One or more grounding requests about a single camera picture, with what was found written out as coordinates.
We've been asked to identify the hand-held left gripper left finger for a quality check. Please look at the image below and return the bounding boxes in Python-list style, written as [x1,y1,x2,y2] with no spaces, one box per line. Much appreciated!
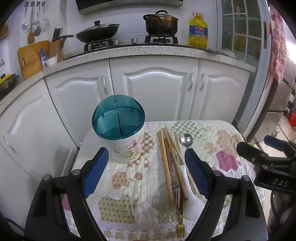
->
[24,147,110,241]

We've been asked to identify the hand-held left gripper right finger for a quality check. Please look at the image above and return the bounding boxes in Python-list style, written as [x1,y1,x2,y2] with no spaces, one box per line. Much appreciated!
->
[184,148,268,241]

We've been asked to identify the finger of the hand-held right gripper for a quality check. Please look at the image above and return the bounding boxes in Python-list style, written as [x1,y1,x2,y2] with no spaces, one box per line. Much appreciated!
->
[264,135,296,157]
[236,141,296,166]

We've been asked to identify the steel fork brown handle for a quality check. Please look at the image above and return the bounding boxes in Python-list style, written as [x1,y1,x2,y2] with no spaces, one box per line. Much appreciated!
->
[168,148,183,208]

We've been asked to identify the metal spoon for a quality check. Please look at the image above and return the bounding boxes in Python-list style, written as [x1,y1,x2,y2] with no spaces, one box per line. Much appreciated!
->
[180,134,193,151]

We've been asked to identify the white ceramic spoon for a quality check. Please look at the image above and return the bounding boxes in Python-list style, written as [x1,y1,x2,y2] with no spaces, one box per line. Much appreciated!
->
[179,164,207,223]

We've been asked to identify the floral utensil holder teal rim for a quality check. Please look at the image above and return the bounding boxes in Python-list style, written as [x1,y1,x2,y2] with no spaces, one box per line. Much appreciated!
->
[92,94,146,164]

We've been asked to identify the gold fork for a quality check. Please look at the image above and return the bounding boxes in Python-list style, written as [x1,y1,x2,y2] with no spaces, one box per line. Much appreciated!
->
[176,204,186,239]

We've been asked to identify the quilted patchwork cloth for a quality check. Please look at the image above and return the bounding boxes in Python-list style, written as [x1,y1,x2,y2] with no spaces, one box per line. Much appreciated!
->
[62,120,266,240]

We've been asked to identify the white cabinet door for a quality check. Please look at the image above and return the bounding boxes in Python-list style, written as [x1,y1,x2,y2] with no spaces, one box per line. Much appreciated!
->
[45,59,114,149]
[188,59,251,126]
[0,79,79,183]
[109,57,200,123]

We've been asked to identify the pink floral hanging cloth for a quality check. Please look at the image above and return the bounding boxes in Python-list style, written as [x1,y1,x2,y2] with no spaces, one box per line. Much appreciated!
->
[269,5,288,84]

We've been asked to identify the white framed glass door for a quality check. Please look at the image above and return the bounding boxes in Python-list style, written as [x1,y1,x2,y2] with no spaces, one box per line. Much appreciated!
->
[216,0,272,139]

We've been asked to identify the speckled stone countertop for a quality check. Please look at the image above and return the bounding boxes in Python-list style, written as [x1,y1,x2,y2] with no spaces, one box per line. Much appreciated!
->
[0,45,257,114]

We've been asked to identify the yellow and black casserole pot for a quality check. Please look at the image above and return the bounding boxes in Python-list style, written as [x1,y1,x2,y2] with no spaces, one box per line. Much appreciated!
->
[0,73,19,99]

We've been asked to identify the yellow cooking oil bottle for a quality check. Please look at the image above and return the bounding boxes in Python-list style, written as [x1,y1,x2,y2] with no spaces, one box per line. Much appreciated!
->
[188,13,208,49]

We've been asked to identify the blue and white packet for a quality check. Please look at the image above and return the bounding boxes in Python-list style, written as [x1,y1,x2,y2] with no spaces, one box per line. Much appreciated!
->
[40,48,48,67]

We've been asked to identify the black gas stove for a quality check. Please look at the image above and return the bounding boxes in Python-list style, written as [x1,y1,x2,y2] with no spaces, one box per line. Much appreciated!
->
[63,34,192,61]

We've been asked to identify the wooden knife block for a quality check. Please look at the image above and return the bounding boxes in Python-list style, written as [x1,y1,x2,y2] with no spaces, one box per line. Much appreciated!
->
[49,28,65,62]

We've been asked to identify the wooden cutting board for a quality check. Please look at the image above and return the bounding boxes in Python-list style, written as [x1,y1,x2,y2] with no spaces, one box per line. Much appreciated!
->
[17,40,50,80]

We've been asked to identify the black wok with lid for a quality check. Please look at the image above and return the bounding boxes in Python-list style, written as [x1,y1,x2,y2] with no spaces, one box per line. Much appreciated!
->
[52,20,120,44]

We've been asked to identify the hanging wooden spatula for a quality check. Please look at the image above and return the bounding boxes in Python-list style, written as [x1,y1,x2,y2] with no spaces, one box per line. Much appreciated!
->
[27,7,35,44]

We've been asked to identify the dark stockpot with lid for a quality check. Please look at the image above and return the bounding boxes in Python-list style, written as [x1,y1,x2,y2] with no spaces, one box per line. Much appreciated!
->
[143,10,179,36]

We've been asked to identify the hanging mesh strainer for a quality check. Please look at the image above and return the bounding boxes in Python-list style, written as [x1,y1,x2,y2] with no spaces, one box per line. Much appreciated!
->
[38,2,50,32]

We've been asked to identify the hanging metal ladle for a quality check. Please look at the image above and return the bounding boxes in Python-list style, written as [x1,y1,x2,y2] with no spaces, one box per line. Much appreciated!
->
[21,2,29,30]

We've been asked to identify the range hood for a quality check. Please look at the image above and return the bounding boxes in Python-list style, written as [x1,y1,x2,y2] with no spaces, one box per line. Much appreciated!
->
[75,0,184,15]

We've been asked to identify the black cable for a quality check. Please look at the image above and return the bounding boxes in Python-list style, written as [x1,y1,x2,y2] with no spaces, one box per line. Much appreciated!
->
[269,191,278,217]

